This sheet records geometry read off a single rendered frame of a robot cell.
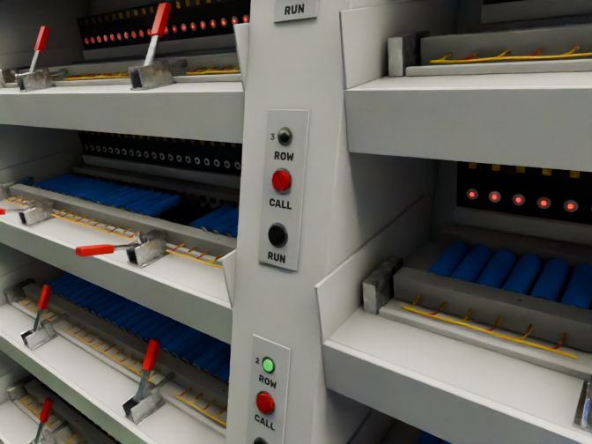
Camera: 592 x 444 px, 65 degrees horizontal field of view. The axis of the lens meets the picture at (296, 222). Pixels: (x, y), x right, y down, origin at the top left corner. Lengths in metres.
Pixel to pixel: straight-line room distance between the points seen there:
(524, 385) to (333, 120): 0.21
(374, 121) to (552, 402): 0.21
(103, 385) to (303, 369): 0.36
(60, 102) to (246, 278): 0.36
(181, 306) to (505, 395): 0.30
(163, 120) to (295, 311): 0.23
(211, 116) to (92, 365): 0.42
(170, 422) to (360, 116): 0.41
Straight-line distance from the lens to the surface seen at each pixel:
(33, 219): 0.76
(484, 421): 0.33
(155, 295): 0.52
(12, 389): 1.04
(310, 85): 0.35
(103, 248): 0.51
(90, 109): 0.60
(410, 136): 0.32
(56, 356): 0.78
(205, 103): 0.43
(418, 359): 0.35
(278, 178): 0.36
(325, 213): 0.34
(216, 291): 0.45
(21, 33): 0.96
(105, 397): 0.66
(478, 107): 0.30
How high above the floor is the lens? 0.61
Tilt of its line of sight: 9 degrees down
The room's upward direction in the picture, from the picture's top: 4 degrees clockwise
